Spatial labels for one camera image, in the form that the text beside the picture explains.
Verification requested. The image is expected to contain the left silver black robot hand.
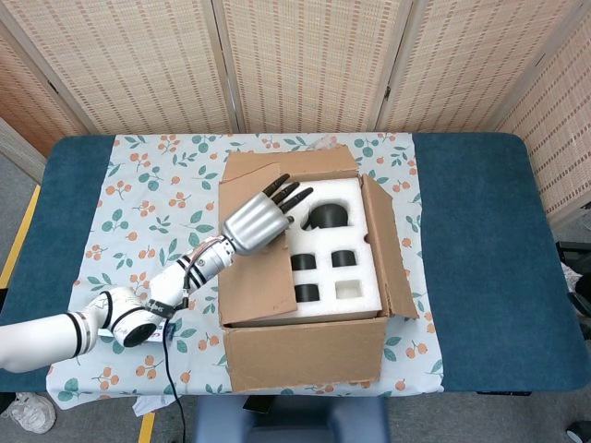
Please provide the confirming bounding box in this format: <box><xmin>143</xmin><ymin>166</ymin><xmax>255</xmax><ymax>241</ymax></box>
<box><xmin>222</xmin><ymin>173</ymin><xmax>316</xmax><ymax>256</ymax></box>

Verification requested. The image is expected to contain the red cardboard box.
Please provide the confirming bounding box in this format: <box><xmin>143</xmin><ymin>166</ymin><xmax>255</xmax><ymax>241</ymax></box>
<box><xmin>216</xmin><ymin>143</ymin><xmax>420</xmax><ymax>394</ymax></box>

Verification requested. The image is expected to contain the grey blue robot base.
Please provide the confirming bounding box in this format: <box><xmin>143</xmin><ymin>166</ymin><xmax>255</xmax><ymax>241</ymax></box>
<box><xmin>193</xmin><ymin>395</ymin><xmax>392</xmax><ymax>443</ymax></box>

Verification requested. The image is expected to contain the blue white toothpaste box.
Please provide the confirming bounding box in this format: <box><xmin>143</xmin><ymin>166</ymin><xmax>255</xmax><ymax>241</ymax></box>
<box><xmin>150</xmin><ymin>322</ymin><xmax>177</xmax><ymax>345</ymax></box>

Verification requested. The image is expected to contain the black teapot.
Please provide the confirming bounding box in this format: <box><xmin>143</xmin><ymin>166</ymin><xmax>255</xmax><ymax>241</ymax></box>
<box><xmin>300</xmin><ymin>202</ymin><xmax>351</xmax><ymax>231</ymax></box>

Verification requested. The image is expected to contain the white foam insert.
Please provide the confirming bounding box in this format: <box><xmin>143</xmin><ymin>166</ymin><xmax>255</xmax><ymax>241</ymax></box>
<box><xmin>276</xmin><ymin>174</ymin><xmax>387</xmax><ymax>324</ymax></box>

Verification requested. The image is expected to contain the floral print tablecloth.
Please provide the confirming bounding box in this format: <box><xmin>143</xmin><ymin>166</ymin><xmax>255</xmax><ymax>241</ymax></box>
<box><xmin>45</xmin><ymin>132</ymin><xmax>445</xmax><ymax>410</ymax></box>

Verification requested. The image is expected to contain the woven folding screen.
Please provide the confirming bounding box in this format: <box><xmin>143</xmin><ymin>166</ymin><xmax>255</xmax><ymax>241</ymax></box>
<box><xmin>0</xmin><ymin>0</ymin><xmax>591</xmax><ymax>222</ymax></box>

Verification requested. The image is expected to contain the black flat object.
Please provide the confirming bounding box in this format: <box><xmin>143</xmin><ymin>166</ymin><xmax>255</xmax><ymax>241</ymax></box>
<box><xmin>243</xmin><ymin>395</ymin><xmax>277</xmax><ymax>414</ymax></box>

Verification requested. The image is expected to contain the white sneaker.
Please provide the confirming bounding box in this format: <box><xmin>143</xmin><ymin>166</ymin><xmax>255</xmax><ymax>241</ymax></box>
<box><xmin>0</xmin><ymin>391</ymin><xmax>57</xmax><ymax>435</ymax></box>

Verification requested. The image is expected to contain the black stand base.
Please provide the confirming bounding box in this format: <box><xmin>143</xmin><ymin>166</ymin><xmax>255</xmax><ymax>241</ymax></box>
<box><xmin>556</xmin><ymin>240</ymin><xmax>591</xmax><ymax>278</ymax></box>

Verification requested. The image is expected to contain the dark shoe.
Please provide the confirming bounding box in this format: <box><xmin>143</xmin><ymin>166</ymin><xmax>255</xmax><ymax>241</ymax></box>
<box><xmin>566</xmin><ymin>422</ymin><xmax>591</xmax><ymax>443</ymax></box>

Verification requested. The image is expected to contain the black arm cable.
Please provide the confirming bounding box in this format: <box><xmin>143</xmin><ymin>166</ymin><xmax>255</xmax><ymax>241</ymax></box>
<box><xmin>161</xmin><ymin>299</ymin><xmax>188</xmax><ymax>443</ymax></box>

